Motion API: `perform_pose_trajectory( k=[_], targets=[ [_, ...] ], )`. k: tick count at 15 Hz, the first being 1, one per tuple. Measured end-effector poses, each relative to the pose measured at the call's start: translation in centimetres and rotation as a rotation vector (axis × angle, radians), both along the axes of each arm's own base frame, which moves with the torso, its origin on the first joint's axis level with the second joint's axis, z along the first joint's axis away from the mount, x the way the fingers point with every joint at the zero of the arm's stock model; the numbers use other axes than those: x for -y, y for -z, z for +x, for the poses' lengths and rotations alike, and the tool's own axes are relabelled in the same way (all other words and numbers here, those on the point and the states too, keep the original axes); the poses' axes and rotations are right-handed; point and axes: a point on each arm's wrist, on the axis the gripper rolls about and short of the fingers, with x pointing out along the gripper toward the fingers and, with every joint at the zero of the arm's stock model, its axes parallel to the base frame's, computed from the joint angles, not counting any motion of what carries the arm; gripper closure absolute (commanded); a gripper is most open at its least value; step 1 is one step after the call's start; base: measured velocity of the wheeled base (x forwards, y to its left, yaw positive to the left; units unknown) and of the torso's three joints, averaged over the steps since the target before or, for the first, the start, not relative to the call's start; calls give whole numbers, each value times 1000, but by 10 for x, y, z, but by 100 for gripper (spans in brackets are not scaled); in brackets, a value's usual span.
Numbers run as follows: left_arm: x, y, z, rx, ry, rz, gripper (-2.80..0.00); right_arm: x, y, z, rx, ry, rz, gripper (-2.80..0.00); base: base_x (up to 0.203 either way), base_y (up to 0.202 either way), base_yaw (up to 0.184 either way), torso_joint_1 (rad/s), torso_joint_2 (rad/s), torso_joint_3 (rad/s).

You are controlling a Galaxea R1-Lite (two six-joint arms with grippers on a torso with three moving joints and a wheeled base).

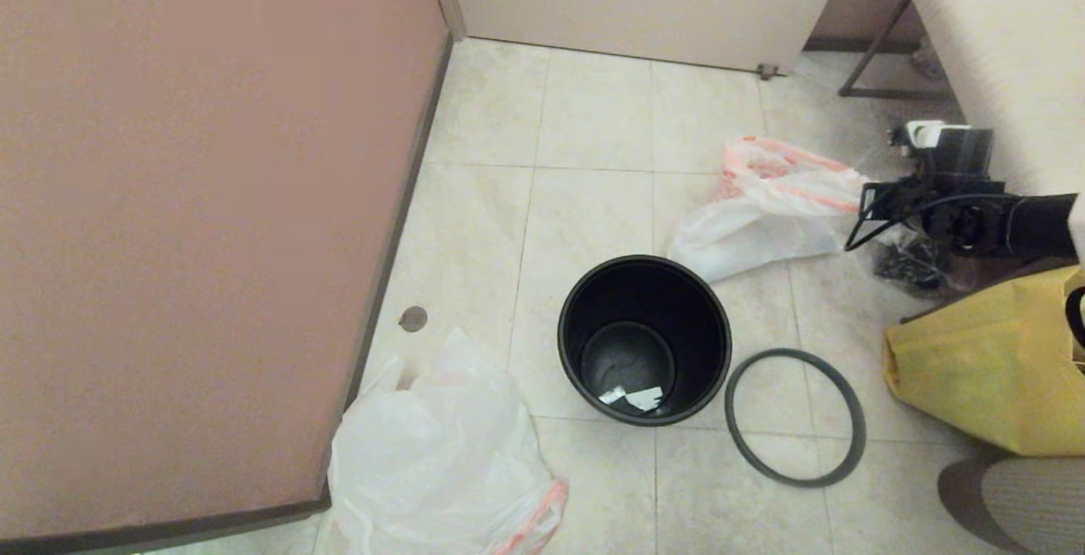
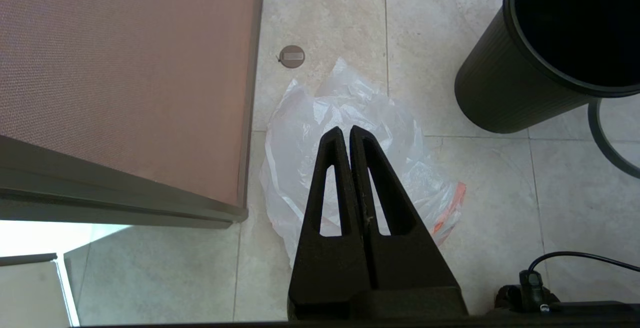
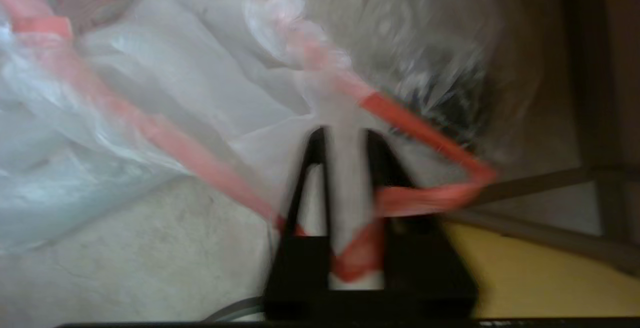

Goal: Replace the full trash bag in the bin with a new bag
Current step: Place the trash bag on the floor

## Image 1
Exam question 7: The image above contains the white red bag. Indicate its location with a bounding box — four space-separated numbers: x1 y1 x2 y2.
667 136 874 283

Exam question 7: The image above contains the grey bin rim ring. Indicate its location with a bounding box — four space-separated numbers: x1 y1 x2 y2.
724 348 867 489

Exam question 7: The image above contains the white red-printed bin liner bag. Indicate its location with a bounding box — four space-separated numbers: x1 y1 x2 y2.
328 328 569 555

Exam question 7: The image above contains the clear bag with black contents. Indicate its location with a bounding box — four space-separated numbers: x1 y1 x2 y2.
873 148 988 300

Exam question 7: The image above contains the yellow shopping bag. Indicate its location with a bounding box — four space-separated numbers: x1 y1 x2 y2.
882 265 1085 458

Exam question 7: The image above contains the black round trash bin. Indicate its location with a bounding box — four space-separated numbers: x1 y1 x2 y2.
557 255 733 428

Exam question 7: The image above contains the small clear container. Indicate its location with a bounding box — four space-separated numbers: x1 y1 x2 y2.
909 35 943 81

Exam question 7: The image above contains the cream striped table top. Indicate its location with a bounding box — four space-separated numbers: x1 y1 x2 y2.
899 0 1085 198

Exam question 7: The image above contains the grey ribbed round object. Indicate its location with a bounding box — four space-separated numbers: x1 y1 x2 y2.
937 456 1085 555

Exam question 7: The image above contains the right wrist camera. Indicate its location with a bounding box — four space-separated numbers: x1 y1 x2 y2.
888 120 949 153

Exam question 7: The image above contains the dark metal table frame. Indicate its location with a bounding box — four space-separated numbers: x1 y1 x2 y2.
837 0 952 101

